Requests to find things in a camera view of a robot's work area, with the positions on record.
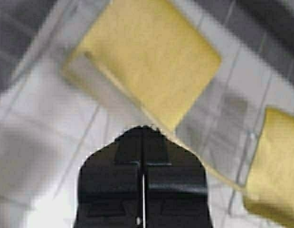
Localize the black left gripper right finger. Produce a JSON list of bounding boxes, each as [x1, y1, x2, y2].
[[143, 128, 213, 228]]

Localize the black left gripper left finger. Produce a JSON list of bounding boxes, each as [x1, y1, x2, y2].
[[74, 127, 143, 228]]

